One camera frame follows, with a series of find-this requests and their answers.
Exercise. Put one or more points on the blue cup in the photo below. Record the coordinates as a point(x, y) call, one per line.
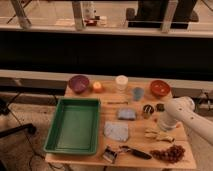
point(138, 93)

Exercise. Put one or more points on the wooden table board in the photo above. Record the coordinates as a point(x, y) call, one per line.
point(137, 128)

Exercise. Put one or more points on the metal binder clip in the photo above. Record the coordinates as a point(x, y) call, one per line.
point(109, 155)

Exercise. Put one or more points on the orange bowl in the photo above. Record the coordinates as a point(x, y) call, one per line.
point(159, 88)

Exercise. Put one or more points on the small dark object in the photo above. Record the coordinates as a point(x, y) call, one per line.
point(160, 107)

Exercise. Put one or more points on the orange fruit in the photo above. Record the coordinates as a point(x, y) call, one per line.
point(97, 87)

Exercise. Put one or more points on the yellow banana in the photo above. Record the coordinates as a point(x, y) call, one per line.
point(158, 135)

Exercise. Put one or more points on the blue cloth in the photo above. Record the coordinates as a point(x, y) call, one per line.
point(117, 131)

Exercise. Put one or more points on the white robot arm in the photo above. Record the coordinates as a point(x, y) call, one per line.
point(182, 109)

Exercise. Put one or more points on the green plastic tray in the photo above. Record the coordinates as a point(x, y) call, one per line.
point(74, 127)

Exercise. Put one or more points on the metal tea strainer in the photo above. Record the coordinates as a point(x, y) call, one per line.
point(148, 110)

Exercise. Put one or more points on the black chair base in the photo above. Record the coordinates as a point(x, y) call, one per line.
point(4, 110)

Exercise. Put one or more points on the purple bowl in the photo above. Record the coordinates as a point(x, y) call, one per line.
point(78, 83)

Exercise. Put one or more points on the thin pen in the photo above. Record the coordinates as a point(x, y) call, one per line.
point(111, 103)

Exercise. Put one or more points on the bunch of brown grapes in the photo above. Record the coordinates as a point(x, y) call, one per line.
point(173, 154)

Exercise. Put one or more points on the white cup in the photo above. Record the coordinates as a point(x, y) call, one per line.
point(121, 82)

